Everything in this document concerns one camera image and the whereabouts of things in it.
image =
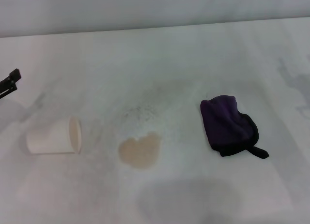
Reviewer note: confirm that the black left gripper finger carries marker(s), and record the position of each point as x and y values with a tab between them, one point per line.
10	89
14	75

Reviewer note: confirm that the white paper cup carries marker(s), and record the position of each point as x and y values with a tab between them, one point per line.
51	139

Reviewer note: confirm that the purple rag with black trim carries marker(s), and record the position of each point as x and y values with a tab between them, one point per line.
225	122

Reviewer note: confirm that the brown water stain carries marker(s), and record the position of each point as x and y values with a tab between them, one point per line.
140	149

